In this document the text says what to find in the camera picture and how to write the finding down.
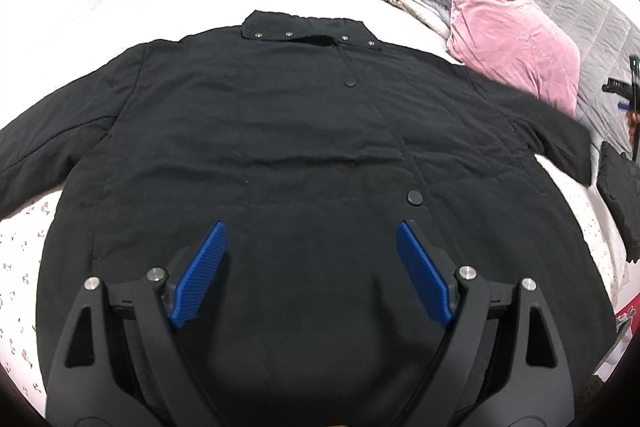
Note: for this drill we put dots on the red patterned object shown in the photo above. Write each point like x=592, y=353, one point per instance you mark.
x=627, y=319

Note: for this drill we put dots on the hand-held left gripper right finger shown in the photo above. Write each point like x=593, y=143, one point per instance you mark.
x=425, y=277

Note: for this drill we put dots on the white bed cover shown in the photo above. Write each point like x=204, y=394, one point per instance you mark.
x=65, y=12

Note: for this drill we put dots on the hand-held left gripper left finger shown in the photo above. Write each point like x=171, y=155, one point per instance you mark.
x=200, y=277

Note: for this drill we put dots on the folded beige and grey blankets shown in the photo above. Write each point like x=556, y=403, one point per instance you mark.
x=425, y=2

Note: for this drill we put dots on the black folded garment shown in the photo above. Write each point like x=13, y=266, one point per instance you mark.
x=617, y=187

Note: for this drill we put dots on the cherry print bed sheet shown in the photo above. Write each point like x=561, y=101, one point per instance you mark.
x=25, y=297

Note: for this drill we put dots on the grey quilted pillow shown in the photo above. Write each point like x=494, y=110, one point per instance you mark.
x=585, y=32

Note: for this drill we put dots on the black jacket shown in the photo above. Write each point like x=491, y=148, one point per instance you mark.
x=280, y=132

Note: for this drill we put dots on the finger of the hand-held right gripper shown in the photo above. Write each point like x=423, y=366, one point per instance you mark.
x=620, y=86

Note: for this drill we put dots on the pink velvet pillow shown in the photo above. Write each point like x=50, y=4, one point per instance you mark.
x=510, y=37

